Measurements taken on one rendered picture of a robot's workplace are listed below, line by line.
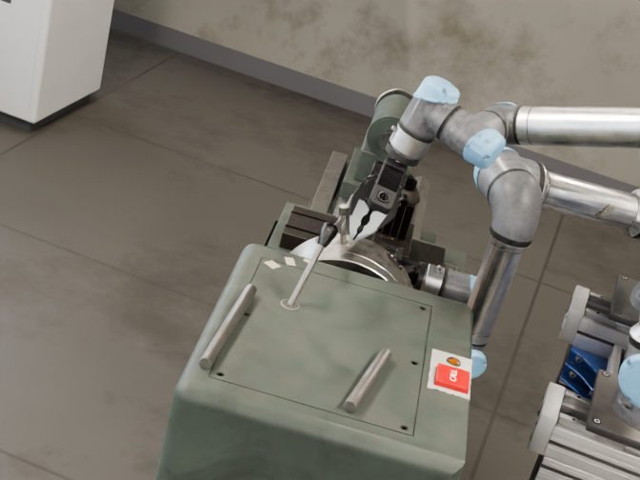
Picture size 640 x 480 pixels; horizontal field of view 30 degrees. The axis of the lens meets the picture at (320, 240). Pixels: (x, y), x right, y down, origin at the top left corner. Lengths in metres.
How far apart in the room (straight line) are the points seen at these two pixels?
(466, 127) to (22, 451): 2.00
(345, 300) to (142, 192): 3.15
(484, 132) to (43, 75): 3.63
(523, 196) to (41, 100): 3.44
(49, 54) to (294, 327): 3.61
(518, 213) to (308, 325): 0.64
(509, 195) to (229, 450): 0.95
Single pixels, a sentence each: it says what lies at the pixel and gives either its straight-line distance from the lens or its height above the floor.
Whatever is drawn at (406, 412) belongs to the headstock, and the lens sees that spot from 2.01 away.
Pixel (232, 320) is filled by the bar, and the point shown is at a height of 1.28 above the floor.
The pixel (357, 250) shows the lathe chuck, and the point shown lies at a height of 1.24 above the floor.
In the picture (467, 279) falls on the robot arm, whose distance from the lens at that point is 2.82.
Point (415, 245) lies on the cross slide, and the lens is 3.23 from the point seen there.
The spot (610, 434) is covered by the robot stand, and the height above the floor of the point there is 1.15.
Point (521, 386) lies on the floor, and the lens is 4.70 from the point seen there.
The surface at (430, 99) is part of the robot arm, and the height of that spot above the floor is 1.64.
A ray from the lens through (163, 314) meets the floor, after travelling 4.49.
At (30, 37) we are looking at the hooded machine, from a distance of 5.57.
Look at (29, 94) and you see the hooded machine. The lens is 5.65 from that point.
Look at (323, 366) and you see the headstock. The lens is 2.06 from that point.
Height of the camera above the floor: 2.35
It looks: 26 degrees down
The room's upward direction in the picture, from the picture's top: 15 degrees clockwise
